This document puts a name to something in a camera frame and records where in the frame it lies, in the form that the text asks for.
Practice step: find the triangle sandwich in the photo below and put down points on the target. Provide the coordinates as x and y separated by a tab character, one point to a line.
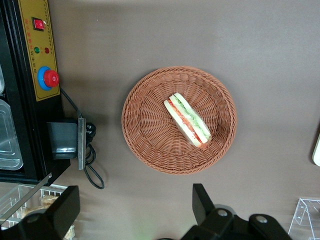
187	120

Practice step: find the steel tray in machine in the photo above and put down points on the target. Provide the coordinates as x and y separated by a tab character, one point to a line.
8	140
2	80

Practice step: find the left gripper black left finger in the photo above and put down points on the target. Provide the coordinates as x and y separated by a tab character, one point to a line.
63	212

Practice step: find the green indicator light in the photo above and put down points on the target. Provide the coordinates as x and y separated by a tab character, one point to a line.
37	50

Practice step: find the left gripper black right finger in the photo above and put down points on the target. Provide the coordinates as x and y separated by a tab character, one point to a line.
203	210

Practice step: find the red rocker switch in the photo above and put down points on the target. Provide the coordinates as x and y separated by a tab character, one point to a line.
39	24

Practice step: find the black power plug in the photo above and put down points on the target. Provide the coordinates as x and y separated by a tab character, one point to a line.
90	130

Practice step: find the red emergency stop button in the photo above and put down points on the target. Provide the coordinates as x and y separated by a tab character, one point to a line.
50	78

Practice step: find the black box with metal plate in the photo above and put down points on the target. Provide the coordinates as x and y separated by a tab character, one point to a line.
62	140

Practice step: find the clear acrylic bottle rack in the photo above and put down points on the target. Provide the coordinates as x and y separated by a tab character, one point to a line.
303	215

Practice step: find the round brown wicker basket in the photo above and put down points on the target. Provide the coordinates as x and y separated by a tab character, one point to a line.
150	140

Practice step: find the yellow control panel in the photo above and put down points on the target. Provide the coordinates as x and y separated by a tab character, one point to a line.
42	37

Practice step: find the black sealing machine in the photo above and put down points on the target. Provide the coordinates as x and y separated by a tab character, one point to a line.
25	130

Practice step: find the clear bag of crackers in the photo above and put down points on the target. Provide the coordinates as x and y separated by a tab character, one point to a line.
48	201
27	212

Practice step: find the silver metal bar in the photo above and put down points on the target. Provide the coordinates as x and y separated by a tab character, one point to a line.
27	196

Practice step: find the red indicator light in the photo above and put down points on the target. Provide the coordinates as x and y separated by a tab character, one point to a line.
46	50

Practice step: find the beige plastic serving tray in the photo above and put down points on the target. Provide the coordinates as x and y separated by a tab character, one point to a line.
317	152

